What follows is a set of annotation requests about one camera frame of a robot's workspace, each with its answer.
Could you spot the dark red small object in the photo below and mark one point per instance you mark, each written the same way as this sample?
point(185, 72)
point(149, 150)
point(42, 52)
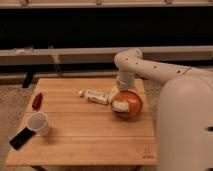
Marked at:
point(37, 102)

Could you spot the white packet in bowl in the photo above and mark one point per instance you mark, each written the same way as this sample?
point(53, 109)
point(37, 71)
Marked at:
point(120, 106)

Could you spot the white plastic cup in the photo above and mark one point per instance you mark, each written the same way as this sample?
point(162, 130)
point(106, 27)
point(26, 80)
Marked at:
point(38, 122)

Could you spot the black phone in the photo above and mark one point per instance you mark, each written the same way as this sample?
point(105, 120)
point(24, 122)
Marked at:
point(21, 138)

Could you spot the long grey shelf beam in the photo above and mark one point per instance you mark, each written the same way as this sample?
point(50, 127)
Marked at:
point(30, 56)

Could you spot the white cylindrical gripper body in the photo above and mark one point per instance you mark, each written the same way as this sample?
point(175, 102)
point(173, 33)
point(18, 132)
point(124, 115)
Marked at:
point(125, 80)

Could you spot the white tube bottle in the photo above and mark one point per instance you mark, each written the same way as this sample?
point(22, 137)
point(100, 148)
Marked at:
point(94, 96)

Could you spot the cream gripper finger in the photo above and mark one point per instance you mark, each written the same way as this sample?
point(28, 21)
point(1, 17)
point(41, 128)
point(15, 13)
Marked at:
point(112, 94)

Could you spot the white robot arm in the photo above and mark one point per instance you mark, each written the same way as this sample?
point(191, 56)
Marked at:
point(184, 113)

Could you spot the orange bowl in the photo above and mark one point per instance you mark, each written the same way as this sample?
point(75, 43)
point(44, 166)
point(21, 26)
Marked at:
point(134, 101)

